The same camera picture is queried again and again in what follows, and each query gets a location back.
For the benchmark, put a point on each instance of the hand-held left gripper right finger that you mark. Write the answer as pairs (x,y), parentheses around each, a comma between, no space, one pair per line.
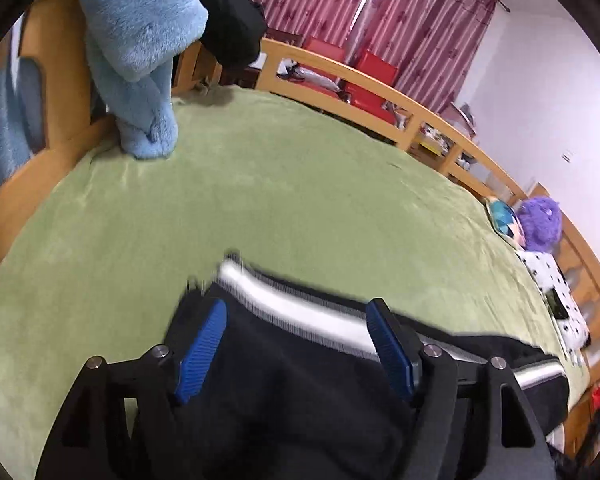
(387,350)

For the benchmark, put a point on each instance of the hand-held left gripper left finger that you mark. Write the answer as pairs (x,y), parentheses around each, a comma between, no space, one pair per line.
(203,350)

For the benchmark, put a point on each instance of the black pants with white stripes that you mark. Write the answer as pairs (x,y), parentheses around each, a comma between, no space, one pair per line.
(290,385)

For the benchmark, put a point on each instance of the black phone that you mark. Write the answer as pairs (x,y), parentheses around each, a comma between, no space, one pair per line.
(555,305)

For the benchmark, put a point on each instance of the blue-haired figure cushion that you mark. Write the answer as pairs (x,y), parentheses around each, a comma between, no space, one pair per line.
(502,217)

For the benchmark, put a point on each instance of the white black-dotted pillow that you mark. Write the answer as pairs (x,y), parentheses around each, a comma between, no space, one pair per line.
(545,270)

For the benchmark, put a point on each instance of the green bed blanket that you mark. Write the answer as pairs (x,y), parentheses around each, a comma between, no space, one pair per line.
(280,185)

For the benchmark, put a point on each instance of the purple plush toy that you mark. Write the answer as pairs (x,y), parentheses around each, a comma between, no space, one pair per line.
(542,222)

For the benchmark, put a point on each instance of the cluttered desk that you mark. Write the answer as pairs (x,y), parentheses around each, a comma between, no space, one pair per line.
(435,135)

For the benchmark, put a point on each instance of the red chair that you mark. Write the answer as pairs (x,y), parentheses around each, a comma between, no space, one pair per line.
(325,50)
(377,67)

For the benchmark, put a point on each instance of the red patterned curtain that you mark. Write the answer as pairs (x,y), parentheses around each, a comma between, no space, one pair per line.
(430,25)

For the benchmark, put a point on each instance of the black hanging garment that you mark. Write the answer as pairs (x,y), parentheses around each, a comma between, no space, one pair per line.
(230,20)

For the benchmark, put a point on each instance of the light blue fluffy garment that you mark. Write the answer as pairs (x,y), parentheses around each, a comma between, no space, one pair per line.
(135,20)

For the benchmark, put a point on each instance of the white wall socket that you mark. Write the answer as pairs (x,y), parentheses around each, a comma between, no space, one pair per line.
(568,155)

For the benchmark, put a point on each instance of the wooden bed frame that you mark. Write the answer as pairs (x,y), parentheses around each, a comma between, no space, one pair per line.
(65,60)

